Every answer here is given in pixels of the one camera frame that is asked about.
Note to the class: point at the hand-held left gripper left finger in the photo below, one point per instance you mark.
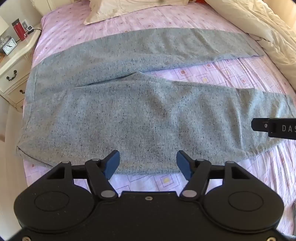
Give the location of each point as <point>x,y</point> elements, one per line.
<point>112,163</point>

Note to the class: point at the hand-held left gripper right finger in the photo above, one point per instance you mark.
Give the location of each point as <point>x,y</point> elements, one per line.
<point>183,163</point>

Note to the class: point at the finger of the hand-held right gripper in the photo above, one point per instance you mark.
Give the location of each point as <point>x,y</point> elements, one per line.
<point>260,125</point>

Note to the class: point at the grey speckled pants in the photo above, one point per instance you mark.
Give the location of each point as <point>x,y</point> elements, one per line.
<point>138,111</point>

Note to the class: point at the cream duvet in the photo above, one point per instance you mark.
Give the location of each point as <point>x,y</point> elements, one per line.
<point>266,30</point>

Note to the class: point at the red cloth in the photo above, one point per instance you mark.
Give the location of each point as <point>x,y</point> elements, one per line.
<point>200,1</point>

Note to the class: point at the cream wooden nightstand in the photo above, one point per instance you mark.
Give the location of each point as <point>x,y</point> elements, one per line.
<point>16,62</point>

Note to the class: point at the pink patterned bed sheet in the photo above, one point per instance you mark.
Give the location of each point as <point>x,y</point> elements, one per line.
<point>161,18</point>

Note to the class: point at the cream pillow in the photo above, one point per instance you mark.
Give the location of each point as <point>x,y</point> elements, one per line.
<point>129,9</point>

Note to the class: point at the white alarm clock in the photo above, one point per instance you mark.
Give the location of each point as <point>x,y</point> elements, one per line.
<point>9,47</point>

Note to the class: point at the small grey gadget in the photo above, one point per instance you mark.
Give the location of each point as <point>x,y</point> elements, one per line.
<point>29,28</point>

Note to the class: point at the red bottle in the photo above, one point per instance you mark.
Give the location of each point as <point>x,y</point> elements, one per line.
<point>19,30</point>

